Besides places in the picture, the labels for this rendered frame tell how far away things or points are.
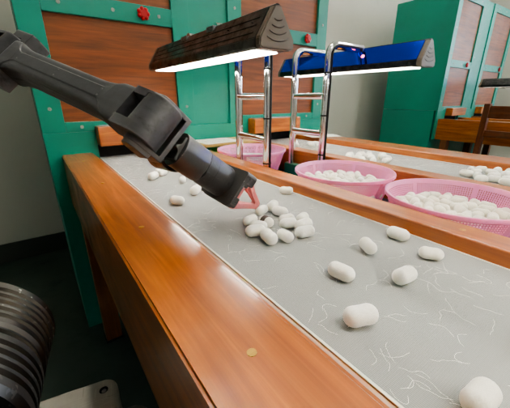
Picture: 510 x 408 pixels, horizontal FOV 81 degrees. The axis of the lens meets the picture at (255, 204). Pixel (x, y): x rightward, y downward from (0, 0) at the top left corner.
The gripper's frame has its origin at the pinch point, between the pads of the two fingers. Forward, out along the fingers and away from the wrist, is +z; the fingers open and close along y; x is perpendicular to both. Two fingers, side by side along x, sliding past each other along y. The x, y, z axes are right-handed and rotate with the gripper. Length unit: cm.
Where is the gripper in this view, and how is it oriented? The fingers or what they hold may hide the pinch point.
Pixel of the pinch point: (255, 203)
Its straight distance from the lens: 58.1
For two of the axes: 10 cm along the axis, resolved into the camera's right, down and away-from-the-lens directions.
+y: -5.9, -3.0, 7.5
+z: 6.1, 4.3, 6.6
